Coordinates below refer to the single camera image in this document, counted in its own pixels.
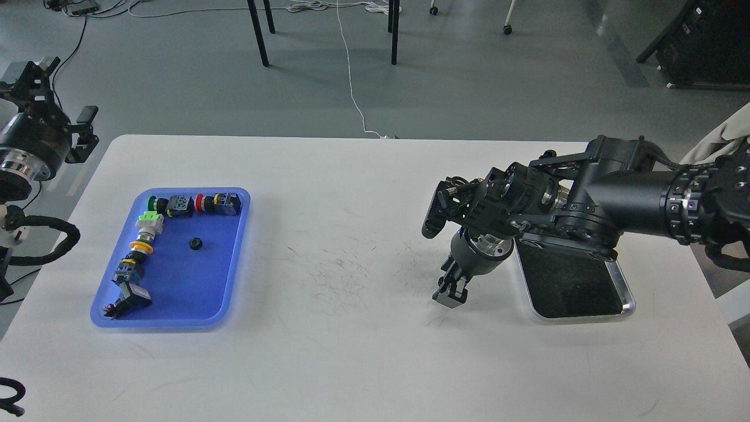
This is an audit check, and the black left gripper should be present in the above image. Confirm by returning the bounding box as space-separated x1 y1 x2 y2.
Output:
1 57 99 181

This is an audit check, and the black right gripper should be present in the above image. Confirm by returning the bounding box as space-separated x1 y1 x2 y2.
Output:
433 228 514 309

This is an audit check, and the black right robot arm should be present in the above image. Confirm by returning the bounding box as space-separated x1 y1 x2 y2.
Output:
421 135 748 308

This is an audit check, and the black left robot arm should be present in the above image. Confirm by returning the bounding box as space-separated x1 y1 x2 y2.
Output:
1 57 99 274

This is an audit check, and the silver metal tray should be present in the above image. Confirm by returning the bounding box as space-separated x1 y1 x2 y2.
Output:
515 242 636 324

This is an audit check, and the blue plastic tray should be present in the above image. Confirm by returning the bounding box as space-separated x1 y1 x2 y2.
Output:
90 187 251 328

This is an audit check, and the black table leg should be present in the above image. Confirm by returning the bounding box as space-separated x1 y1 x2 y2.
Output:
387 0 401 65
247 0 275 67

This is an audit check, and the black table leg right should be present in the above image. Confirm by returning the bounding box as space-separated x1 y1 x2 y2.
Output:
387 0 401 65

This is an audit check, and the beige cloth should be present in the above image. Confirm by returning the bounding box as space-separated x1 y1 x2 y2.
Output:
679 104 749 165

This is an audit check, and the black equipment case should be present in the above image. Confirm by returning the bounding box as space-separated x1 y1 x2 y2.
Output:
636 1 749 91

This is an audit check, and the black floor cable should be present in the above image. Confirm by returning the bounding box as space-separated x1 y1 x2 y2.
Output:
0 0 141 308

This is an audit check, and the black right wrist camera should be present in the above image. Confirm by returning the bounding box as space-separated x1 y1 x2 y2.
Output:
421 176 489 239

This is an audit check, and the green white switch component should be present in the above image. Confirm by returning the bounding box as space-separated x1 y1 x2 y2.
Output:
136 211 164 244

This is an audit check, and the green push button switch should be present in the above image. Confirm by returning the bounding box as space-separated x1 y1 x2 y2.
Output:
146 195 195 218

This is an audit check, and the yellow push button switch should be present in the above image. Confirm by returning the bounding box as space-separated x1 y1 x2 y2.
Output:
112 240 154 285

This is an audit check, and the red push button switch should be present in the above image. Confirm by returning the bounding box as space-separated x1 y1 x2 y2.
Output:
195 192 242 216

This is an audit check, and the black white switch component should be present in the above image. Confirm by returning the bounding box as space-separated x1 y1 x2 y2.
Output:
102 283 152 319

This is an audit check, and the white floor cable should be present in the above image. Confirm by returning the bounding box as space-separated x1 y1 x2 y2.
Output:
287 0 405 140

